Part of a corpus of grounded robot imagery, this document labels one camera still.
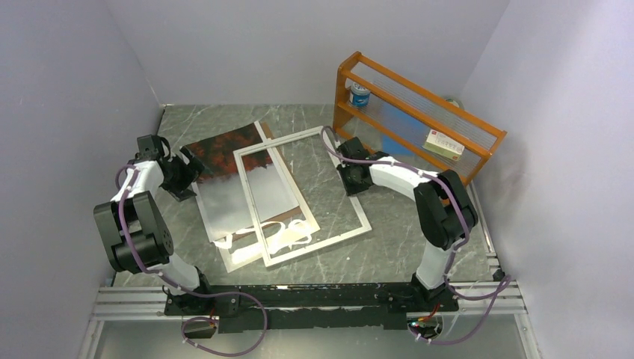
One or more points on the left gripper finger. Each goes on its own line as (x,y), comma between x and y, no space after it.
(184,194)
(195,164)

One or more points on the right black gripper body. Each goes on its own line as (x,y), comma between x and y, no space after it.
(348,180)

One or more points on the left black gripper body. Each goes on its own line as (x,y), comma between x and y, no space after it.
(181,176)

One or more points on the red autumn photo print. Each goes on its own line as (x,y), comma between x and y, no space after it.
(220,195)

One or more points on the white picture frame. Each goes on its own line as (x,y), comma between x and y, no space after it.
(339,216)

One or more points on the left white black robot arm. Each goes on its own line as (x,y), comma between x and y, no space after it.
(134,234)

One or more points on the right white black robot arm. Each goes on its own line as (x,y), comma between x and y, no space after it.
(446,213)

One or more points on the blue paper sheet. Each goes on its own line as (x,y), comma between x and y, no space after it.
(404,126)

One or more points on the orange wooden shelf rack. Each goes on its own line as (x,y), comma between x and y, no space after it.
(480,139)

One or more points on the blue white can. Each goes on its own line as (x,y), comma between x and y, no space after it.
(359,95)

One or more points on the small cream red box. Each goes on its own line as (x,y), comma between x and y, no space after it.
(443,145)

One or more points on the tape roll behind shelf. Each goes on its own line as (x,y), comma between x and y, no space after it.
(455,102)

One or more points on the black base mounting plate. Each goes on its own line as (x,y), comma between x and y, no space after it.
(389,305)

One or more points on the aluminium rail frame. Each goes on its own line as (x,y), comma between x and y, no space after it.
(129,322)

